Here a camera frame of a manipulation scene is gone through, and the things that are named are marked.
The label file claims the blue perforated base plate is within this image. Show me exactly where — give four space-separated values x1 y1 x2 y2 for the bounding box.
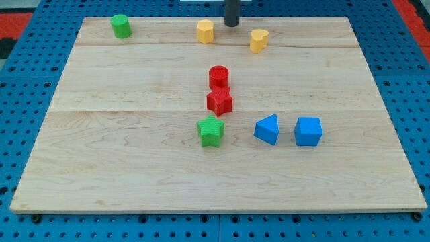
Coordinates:
1 1 429 241

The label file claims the red star block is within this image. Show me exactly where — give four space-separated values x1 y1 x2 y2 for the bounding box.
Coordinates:
206 86 233 116

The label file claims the green cylinder block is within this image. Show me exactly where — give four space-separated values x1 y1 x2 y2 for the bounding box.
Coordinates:
110 14 132 38

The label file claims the green star block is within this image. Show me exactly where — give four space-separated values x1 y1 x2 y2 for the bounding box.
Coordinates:
196 114 224 147

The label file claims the yellow hexagon block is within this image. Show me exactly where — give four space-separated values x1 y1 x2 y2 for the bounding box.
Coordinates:
196 19 214 44

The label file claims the light wooden board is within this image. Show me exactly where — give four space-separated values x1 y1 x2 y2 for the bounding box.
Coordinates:
10 17 427 214

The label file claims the blue cube block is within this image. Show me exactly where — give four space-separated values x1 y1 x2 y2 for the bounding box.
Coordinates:
294 117 323 147

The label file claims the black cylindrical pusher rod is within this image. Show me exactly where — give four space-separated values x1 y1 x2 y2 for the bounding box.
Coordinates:
224 0 240 27

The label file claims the blue triangle block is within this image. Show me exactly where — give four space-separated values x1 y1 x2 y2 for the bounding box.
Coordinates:
254 114 280 145

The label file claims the yellow heart block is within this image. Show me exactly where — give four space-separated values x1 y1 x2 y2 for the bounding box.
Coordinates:
250 29 269 54

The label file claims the red cylinder block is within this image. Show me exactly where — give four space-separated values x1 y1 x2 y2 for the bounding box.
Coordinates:
208 65 229 89

